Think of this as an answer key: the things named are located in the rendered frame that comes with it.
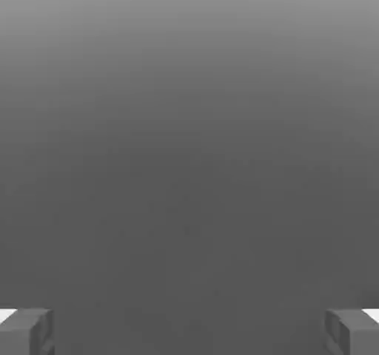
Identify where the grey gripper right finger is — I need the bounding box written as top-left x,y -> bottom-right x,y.
323,308 -> 379,355

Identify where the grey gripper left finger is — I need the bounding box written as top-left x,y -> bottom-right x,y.
0,307 -> 56,355

